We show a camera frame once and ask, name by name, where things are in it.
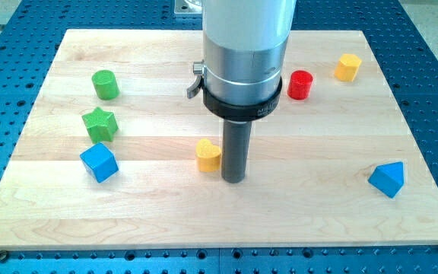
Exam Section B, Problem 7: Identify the yellow hexagon block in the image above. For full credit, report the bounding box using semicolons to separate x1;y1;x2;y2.
334;53;362;82

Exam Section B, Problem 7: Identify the blue cube block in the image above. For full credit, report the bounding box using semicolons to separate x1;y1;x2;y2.
80;142;119;183

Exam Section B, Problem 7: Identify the yellow heart block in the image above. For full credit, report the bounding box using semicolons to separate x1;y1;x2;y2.
195;139;222;172

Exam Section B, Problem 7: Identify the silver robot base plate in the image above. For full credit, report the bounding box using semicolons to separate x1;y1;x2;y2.
173;0;202;16

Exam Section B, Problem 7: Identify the green cylinder block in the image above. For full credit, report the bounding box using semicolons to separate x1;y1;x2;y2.
91;70;119;100

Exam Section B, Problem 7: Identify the blue perforated metal table plate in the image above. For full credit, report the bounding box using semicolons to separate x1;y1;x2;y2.
0;1;438;273

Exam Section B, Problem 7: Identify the blue triangle block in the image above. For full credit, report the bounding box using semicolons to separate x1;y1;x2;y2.
368;161;405;198

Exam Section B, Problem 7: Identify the wooden board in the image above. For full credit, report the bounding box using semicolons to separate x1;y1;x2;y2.
0;29;438;250

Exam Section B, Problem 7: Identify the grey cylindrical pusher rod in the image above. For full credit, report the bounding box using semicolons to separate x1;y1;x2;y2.
221;120;252;183

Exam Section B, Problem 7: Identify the red cylinder block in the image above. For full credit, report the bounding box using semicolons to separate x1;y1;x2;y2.
287;70;313;100

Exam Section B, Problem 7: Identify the black clamp ring with lever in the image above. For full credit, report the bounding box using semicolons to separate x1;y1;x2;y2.
186;60;284;123

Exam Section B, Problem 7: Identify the green star block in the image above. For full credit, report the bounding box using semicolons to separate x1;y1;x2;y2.
81;107;119;144

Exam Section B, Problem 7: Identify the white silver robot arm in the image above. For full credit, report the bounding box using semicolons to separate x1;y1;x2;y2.
202;0;296;106

